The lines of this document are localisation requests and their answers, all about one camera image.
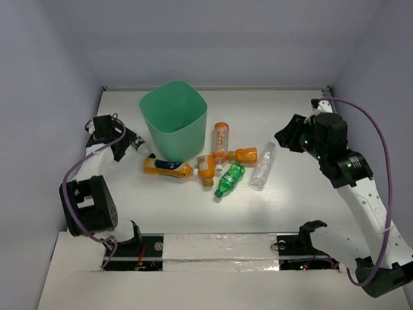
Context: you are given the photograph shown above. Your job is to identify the silver tape strip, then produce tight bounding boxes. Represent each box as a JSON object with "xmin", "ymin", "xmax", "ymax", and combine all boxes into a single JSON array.
[{"xmin": 162, "ymin": 233, "xmax": 279, "ymax": 273}]

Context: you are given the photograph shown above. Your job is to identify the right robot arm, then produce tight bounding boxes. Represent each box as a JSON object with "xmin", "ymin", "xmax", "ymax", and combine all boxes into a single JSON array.
[{"xmin": 274, "ymin": 112, "xmax": 412, "ymax": 298}]

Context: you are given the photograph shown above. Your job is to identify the clear bottle black label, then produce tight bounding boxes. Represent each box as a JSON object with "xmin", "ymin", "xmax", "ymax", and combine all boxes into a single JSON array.
[{"xmin": 131, "ymin": 136, "xmax": 156, "ymax": 159}]

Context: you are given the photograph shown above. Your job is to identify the small orange bottle lying right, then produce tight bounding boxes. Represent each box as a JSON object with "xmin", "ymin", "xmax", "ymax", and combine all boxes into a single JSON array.
[{"xmin": 228, "ymin": 147, "xmax": 257, "ymax": 163}]

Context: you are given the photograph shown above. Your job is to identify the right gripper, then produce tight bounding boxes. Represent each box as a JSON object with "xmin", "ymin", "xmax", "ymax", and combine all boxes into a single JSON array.
[{"xmin": 274, "ymin": 113, "xmax": 327, "ymax": 161}]

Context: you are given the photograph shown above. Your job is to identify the tall orange bottle white cap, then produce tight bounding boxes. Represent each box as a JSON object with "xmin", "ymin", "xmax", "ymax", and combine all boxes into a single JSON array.
[{"xmin": 212, "ymin": 122, "xmax": 229, "ymax": 172}]

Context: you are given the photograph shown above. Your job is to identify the small orange bottle barcode label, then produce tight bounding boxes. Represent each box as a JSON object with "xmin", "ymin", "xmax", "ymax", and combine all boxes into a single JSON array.
[{"xmin": 197, "ymin": 155, "xmax": 215, "ymax": 187}]

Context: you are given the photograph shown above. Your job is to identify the clear crushed plastic bottle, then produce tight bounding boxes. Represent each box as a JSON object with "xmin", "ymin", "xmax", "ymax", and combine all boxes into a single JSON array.
[{"xmin": 250, "ymin": 142, "xmax": 276, "ymax": 189}]

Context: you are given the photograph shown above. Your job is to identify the green plastic bin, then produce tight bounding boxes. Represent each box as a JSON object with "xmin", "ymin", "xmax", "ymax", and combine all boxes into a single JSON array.
[{"xmin": 139, "ymin": 80, "xmax": 208, "ymax": 162}]

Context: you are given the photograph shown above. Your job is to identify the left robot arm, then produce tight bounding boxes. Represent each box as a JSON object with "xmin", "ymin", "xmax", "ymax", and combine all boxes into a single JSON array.
[{"xmin": 59, "ymin": 114, "xmax": 143, "ymax": 255}]

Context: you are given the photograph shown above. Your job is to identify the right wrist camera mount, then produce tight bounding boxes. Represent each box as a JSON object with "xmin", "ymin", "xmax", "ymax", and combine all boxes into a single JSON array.
[{"xmin": 306, "ymin": 99, "xmax": 334, "ymax": 123}]

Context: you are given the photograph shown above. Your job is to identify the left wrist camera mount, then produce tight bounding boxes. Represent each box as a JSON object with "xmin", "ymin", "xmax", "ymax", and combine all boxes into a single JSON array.
[{"xmin": 85, "ymin": 118, "xmax": 95, "ymax": 135}]

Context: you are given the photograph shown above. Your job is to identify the orange bottle blue label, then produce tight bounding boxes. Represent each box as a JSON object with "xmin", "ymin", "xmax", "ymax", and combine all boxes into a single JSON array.
[{"xmin": 143, "ymin": 158, "xmax": 198, "ymax": 179}]

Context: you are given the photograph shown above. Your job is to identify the green plastic bottle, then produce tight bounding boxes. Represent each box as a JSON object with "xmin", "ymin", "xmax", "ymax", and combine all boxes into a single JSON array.
[{"xmin": 214, "ymin": 162, "xmax": 245, "ymax": 198}]

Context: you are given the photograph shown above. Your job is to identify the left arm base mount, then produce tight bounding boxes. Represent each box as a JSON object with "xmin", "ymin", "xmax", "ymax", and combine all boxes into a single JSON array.
[{"xmin": 104, "ymin": 234, "xmax": 164, "ymax": 271}]

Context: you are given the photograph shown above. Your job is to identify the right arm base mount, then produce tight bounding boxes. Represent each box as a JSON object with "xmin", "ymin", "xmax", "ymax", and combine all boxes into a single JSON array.
[{"xmin": 270, "ymin": 233, "xmax": 339, "ymax": 271}]

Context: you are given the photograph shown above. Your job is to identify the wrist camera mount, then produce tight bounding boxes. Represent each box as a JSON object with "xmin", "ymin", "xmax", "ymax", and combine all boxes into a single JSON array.
[
  {"xmin": 85, "ymin": 118, "xmax": 95, "ymax": 135},
  {"xmin": 306, "ymin": 99, "xmax": 334, "ymax": 123}
]

